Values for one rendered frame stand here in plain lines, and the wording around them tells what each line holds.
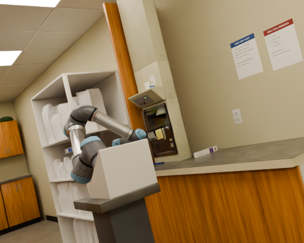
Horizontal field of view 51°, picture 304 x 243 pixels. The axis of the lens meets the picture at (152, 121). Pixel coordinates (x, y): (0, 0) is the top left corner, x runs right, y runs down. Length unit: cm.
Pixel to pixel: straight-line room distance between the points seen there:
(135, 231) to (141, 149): 38
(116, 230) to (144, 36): 154
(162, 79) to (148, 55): 22
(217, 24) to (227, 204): 139
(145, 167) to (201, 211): 56
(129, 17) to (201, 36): 60
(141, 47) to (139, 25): 17
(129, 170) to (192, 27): 158
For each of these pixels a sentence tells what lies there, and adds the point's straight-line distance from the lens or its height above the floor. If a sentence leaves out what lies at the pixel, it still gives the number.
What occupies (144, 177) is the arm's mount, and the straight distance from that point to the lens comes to 156.
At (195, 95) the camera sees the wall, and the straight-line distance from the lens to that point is 276.
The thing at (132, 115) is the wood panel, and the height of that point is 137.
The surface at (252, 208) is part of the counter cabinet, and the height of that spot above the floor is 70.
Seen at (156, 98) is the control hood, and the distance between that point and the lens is 240.
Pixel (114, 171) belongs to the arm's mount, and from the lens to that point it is 147.
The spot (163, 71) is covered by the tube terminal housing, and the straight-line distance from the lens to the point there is 245.
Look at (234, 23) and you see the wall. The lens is 250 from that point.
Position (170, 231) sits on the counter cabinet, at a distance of 227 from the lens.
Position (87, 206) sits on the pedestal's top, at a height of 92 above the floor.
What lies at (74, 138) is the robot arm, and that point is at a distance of 194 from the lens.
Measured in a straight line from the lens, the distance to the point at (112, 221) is 152.
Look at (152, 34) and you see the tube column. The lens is 250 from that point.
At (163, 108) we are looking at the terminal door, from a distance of 240.
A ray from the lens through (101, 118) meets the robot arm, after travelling 201.
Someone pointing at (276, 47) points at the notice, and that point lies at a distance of 230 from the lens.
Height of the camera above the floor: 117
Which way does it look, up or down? 2 degrees up
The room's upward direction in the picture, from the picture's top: 13 degrees counter-clockwise
